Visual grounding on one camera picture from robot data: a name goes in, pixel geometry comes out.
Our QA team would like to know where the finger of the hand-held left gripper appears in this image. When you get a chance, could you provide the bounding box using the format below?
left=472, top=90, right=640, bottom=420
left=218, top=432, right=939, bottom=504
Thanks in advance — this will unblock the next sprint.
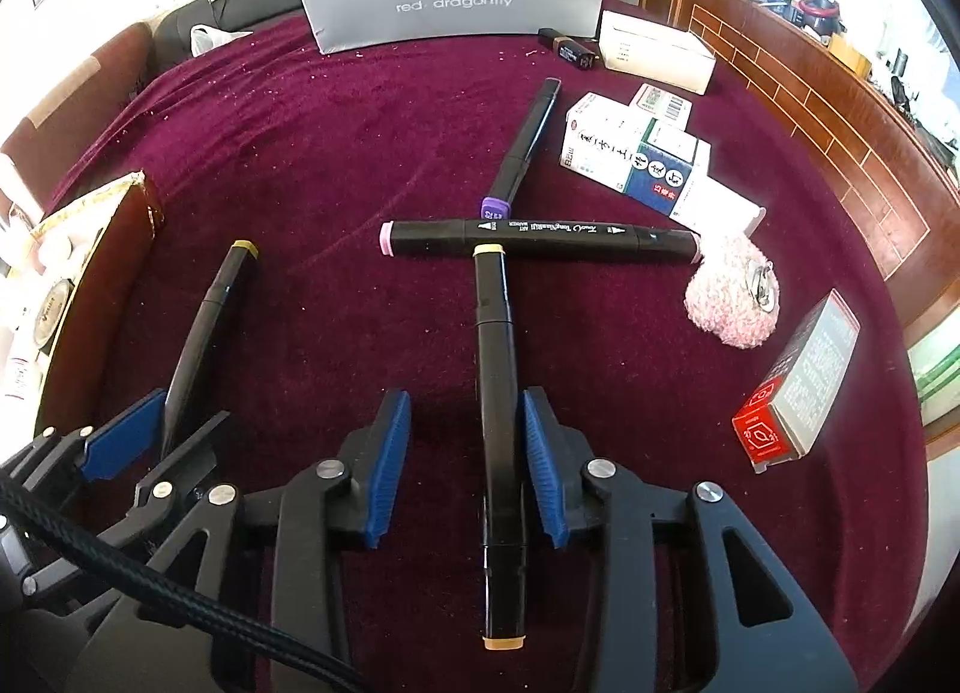
left=0, top=387, right=170, bottom=506
left=15, top=409, right=232, bottom=596

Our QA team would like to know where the black marker purple cap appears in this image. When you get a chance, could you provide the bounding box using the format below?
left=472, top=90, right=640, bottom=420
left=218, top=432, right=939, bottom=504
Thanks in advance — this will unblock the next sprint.
left=480, top=76, right=563, bottom=220

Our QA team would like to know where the gold brown box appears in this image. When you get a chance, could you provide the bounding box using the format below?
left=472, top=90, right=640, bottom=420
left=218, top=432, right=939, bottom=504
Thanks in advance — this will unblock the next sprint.
left=0, top=170, right=158, bottom=439

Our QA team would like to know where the pink fluffy hair clip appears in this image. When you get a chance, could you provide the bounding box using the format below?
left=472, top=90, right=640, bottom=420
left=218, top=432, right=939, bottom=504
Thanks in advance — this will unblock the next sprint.
left=684, top=232, right=782, bottom=350

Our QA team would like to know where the black leather seat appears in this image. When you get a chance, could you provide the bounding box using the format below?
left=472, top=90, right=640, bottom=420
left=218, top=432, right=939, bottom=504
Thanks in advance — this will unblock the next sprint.
left=154, top=0, right=320, bottom=56

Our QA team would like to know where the black marker pink cap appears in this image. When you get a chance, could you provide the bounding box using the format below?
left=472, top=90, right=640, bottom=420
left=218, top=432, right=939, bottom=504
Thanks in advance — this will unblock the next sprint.
left=379, top=217, right=706, bottom=265

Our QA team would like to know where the white plastic bag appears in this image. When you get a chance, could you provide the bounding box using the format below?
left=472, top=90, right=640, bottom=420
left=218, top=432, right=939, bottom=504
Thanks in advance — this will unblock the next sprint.
left=189, top=24, right=248, bottom=58

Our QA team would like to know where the white cardboard box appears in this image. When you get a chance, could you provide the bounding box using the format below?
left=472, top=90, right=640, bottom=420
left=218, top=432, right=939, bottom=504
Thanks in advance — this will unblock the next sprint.
left=596, top=9, right=717, bottom=96

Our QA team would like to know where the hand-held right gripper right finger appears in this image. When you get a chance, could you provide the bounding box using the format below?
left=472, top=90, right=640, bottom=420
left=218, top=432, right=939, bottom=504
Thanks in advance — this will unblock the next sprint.
left=523, top=385, right=860, bottom=693

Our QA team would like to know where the small wooden box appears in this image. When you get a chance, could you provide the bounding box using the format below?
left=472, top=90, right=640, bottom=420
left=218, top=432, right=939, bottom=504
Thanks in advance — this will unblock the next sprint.
left=825, top=33, right=875, bottom=75

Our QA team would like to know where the white red-text medicine box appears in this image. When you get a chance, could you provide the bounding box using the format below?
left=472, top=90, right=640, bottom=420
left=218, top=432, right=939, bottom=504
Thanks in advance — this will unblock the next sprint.
left=559, top=93, right=661, bottom=195

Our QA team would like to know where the plain white flat box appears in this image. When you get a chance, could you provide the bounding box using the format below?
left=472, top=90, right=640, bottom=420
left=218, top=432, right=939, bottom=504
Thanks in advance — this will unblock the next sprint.
left=671, top=183, right=767, bottom=236

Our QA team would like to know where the wooden brick-pattern counter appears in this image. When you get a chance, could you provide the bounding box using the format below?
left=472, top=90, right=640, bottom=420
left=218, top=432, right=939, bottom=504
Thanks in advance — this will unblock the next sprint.
left=641, top=0, right=960, bottom=334

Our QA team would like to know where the green printed panel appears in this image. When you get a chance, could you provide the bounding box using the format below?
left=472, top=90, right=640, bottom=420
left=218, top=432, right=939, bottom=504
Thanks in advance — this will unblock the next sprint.
left=904, top=303, right=960, bottom=439

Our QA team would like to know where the black braided cable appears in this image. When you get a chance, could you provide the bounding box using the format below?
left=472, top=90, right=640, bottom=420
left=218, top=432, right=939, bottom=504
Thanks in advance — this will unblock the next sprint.
left=0, top=475, right=368, bottom=693

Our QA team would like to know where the grey box red end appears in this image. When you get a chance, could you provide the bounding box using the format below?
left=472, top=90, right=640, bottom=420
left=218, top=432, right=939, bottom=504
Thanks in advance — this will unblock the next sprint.
left=731, top=289, right=861, bottom=475

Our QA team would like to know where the black marker yellow cap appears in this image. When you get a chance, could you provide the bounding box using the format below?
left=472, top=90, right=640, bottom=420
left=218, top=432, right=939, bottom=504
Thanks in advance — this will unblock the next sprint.
left=160, top=239, right=261, bottom=465
left=472, top=241, right=530, bottom=653

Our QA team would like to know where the small black box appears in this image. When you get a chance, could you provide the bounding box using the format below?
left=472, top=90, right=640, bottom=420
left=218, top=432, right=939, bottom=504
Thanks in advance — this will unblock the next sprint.
left=538, top=27, right=603, bottom=71

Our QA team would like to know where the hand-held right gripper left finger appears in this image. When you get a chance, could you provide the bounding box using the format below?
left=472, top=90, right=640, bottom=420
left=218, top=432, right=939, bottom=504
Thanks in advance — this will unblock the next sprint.
left=75, top=387, right=413, bottom=693

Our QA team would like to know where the red black round appliance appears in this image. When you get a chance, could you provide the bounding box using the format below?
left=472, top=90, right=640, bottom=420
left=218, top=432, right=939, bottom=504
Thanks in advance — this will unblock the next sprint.
left=795, top=0, right=848, bottom=38

